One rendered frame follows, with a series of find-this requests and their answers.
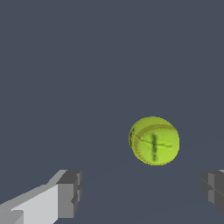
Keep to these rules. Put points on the yellow-green softball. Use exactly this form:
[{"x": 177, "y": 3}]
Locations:
[{"x": 154, "y": 141}]

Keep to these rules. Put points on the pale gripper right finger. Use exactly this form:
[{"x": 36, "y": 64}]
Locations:
[{"x": 214, "y": 186}]

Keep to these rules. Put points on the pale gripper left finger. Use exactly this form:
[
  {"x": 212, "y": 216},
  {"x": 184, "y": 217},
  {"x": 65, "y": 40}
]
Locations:
[{"x": 55, "y": 198}]

